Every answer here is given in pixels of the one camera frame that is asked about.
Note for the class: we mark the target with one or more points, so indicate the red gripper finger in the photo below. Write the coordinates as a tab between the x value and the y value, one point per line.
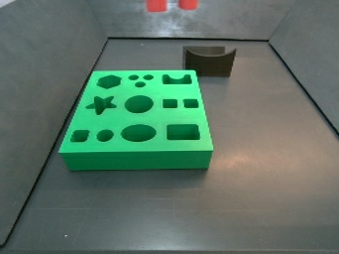
189	4
157	5

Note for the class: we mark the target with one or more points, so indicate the dark curved-top block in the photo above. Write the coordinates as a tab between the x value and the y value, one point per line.
209	61

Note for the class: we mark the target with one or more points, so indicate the green shape sorter block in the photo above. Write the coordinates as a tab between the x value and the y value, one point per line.
140	121

